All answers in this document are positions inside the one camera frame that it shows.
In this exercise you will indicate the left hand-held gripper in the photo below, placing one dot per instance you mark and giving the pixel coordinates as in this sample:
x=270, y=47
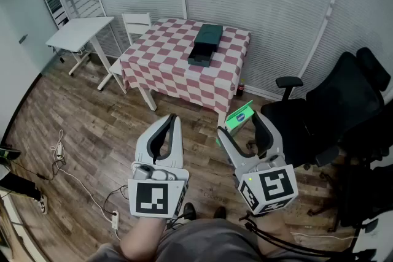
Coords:
x=159, y=176

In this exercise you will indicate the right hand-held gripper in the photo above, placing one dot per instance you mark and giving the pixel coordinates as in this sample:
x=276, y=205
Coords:
x=273, y=187

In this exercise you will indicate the green card packet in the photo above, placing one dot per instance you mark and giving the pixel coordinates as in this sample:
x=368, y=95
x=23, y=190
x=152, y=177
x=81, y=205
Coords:
x=239, y=118

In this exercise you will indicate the dark teal drawer box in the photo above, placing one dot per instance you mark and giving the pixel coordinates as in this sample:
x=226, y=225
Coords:
x=208, y=35

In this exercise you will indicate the person's left forearm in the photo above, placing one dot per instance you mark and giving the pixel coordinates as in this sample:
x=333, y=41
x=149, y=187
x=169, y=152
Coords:
x=141, y=239

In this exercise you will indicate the person's right forearm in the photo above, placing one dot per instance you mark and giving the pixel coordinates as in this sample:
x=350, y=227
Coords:
x=271, y=231

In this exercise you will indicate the dark soda bottle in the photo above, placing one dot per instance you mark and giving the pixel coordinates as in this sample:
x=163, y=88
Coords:
x=240, y=89

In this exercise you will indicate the person's left black shoe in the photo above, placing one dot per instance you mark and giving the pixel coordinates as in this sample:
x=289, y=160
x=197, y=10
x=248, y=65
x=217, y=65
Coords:
x=188, y=211

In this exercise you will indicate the person's black shoe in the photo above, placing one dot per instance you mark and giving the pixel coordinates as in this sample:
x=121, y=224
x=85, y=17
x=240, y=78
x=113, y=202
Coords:
x=220, y=212
x=188, y=211

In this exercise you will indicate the person's right black shoe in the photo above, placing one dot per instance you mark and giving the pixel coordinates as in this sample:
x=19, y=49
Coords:
x=220, y=212

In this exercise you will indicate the red white checkered tablecloth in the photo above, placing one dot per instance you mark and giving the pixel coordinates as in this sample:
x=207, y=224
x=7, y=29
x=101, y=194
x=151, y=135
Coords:
x=165, y=64

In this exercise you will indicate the white power strip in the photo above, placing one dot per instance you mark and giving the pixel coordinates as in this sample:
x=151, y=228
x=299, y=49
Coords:
x=115, y=219

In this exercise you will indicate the black office chair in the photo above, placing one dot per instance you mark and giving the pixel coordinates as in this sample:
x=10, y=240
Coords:
x=337, y=110

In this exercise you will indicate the grey shorts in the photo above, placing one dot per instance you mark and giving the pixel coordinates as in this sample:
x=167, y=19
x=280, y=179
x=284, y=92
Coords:
x=208, y=242

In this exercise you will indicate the white chair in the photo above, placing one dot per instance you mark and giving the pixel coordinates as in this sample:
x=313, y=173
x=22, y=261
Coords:
x=136, y=23

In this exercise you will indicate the white desk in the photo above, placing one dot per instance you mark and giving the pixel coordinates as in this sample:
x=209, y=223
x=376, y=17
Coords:
x=80, y=30

